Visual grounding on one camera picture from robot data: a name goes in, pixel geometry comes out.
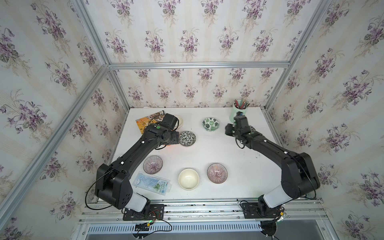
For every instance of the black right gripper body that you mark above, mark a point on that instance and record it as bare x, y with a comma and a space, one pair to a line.
230, 131

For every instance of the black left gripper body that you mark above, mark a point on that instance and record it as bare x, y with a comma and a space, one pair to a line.
174, 138

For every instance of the green leaf bowl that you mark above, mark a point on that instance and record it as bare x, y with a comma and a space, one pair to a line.
210, 124

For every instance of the small cream bowl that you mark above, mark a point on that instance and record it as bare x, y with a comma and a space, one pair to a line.
179, 122

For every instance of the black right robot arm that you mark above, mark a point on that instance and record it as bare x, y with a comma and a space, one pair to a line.
298, 174

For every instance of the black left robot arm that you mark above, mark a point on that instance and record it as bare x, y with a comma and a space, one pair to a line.
113, 181

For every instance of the pale green pen cup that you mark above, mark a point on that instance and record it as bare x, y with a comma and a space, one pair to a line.
239, 105

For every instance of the orange illustrated booklet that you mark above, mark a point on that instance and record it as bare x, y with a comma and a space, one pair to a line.
143, 122

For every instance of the purple glass bowl left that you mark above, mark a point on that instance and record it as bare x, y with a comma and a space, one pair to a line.
152, 165

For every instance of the purple glass bowl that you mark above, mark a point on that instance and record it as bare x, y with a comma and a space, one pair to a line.
152, 165
217, 173

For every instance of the large cream bowl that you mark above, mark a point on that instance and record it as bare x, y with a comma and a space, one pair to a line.
188, 179

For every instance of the clear plastic packet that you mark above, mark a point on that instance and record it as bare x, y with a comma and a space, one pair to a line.
152, 183

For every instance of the purple glass bowl right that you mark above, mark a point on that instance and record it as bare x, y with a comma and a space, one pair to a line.
217, 173

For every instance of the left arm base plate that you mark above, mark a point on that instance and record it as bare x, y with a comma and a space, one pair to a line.
150, 212

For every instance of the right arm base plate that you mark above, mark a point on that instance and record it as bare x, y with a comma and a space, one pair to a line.
256, 210

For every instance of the aluminium rail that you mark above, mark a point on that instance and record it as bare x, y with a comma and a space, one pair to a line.
207, 211

